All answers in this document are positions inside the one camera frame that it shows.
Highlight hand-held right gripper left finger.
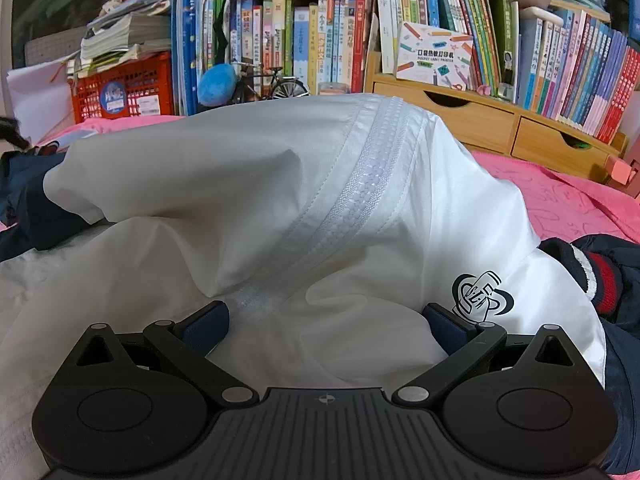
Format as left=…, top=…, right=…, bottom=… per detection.
left=75, top=300, right=261, bottom=408

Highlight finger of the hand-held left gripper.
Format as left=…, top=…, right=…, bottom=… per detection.
left=0, top=116, right=28, bottom=153

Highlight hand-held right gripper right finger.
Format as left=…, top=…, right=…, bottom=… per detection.
left=392, top=302, right=576, bottom=408

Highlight white and navy jacket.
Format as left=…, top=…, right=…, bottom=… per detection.
left=0, top=92, right=640, bottom=476

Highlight white paper sheets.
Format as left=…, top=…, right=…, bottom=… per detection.
left=7, top=60, right=76, bottom=126

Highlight white framed dark window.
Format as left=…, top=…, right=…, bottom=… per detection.
left=10, top=0, right=118, bottom=68

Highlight red plastic crate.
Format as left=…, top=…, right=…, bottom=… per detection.
left=67, top=52, right=176, bottom=123

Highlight stack of papers and booklets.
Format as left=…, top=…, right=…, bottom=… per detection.
left=80, top=0, right=173, bottom=66

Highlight pink blanket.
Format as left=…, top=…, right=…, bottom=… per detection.
left=0, top=115, right=640, bottom=251

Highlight wooden desktop drawer organizer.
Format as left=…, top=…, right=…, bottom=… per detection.
left=362, top=52, right=629, bottom=183

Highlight blue plush ball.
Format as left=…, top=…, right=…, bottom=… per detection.
left=197, top=64, right=238, bottom=106

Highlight miniature bicycle model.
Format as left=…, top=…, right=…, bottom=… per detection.
left=232, top=62, right=311, bottom=103

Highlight white box with pencil print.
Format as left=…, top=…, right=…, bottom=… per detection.
left=395, top=22, right=476, bottom=92

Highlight row of colourful books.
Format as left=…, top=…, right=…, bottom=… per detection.
left=172, top=0, right=377, bottom=116
left=375, top=0, right=640, bottom=145

